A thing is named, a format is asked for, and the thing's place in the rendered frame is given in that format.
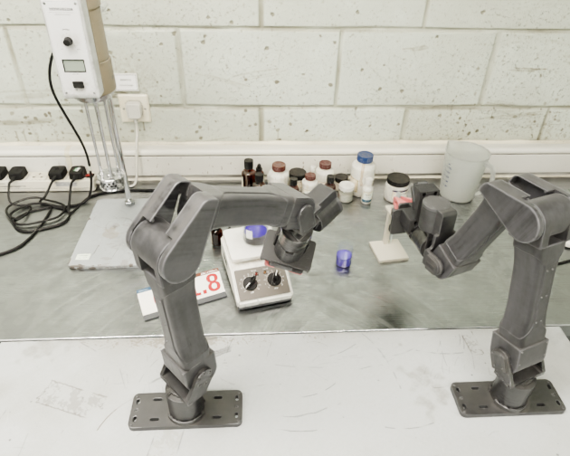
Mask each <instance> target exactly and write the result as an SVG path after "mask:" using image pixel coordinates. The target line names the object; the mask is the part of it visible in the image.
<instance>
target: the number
mask: <svg viewBox="0 0 570 456"><path fill-rule="evenodd" d="M138 295H139V298H140V302H141V306H142V309H143V312H148V311H150V310H154V309H157V305H156V302H155V299H154V296H153V293H152V290H148V291H144V292H141V293H139V294H138Z"/></svg>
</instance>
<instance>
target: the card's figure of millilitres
mask: <svg viewBox="0 0 570 456"><path fill-rule="evenodd" d="M218 290H223V285H222V283H221V279H220V276H219V273H218V271H216V272H212V273H209V274H205V275H202V276H199V277H196V278H195V292H196V297H199V296H203V295H205V294H208V293H212V292H215V291H218Z"/></svg>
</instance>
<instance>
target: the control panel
mask: <svg viewBox="0 0 570 456"><path fill-rule="evenodd" d="M264 271H266V274H263V272H264ZM275 271H278V272H279V273H278V274H279V275H280V276H281V282H280V284H279V285H278V286H271V285H270V284H269V282H268V281H267V278H268V276H269V274H270V273H272V272H275ZM255 272H258V275H257V276H255V275H254V273H255ZM234 276H235V280H236V285H237V290H238V294H239V298H240V301H245V300H251V299H259V298H265V297H269V296H274V295H280V294H284V293H289V292H290V286H289V283H288V279H287V275H286V271H285V270H283V269H280V268H276V267H274V268H272V267H269V266H261V267H255V268H250V269H244V270H239V271H234ZM252 276H255V277H256V280H257V287H256V289H255V290H247V289H245V288H244V287H243V281H244V279H245V278H247V277H252Z"/></svg>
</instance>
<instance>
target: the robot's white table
mask: <svg viewBox="0 0 570 456"><path fill-rule="evenodd" d="M497 329H498V328H468V329H435V330H404V331H371V332H339V333H307V334H275V335H242V336H210V337H206V339H207V341H208V344H209V347H210V348H211V349H212V350H213V351H214V352H215V358H216V363H217V368H216V371H215V374H214V376H213V378H212V380H211V382H210V384H209V386H208V388H207V391H222V390H240V391H241V392H242V424H241V425H240V426H239V427H225V428H203V429H180V430H157V431H134V432H133V431H131V430H130V429H129V427H128V419H129V415H130V411H131V406H132V403H133V398H134V396H135V395H136V394H144V393H165V392H166V391H165V388H166V382H165V381H164V380H163V379H162V378H161V377H160V372H161V369H162V367H163V364H164V360H163V357H162V354H161V351H160V350H162V349H163V348H165V347H164V343H165V338H164V337H146V338H114V339H82V340H50V341H17V342H1V343H0V456H570V341H569V340H568V338H567V337H566V335H565V333H564V332H563V330H562V329H561V328H560V327H546V338H548V339H549V342H548V346H547V350H546V357H545V359H544V360H545V368H546V371H545V373H544V374H543V375H541V376H539V377H537V379H547V380H549V381H550V382H551V383H552V384H553V386H554V388H555V389H556V391H557V393H558V394H559V396H560V398H561V399H562V401H563V403H564V405H565V407H566V409H565V412H564V413H563V414H545V415H522V416H500V417H477V418H464V417H462V416H461V415H460V413H459V411H458V408H457V406H456V403H455V401H454V399H453V396H452V393H451V389H450V388H451V384H452V383H455V382H480V381H493V380H495V378H496V376H497V375H496V374H495V373H494V368H493V367H492V366H491V359H490V342H491V337H492V331H494V330H497Z"/></svg>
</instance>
